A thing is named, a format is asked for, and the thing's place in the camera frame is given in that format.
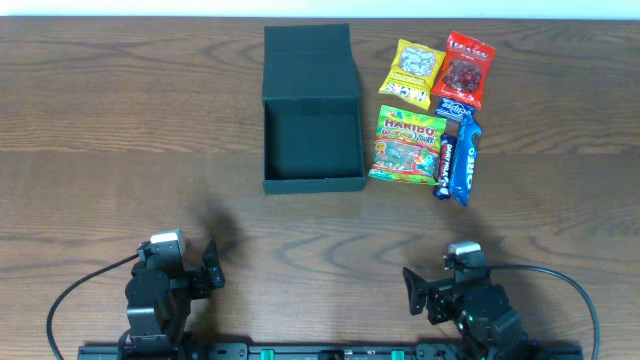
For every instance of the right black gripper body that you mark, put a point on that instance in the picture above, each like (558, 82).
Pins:
(432, 296)

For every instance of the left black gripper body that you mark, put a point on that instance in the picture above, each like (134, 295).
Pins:
(203, 278)

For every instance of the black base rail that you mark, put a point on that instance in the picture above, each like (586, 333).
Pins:
(241, 351)

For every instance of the blue Eclipse mint box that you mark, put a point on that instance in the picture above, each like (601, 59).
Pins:
(454, 110)

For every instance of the green Haribo candy bag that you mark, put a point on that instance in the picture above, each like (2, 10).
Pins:
(407, 146)

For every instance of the blue Oreo cookie pack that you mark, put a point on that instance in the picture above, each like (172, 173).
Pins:
(464, 161)

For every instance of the yellow seed snack bag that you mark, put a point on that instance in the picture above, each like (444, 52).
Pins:
(413, 73)

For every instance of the red dried fruit bag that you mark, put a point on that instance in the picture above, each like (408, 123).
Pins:
(465, 69)

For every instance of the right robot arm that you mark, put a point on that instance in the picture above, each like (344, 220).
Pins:
(489, 326)

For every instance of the dark green lidded box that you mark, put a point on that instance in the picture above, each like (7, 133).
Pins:
(312, 117)

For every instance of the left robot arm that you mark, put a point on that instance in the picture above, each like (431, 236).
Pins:
(159, 299)

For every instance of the purple Dairy Milk bar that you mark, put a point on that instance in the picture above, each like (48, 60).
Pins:
(447, 149)

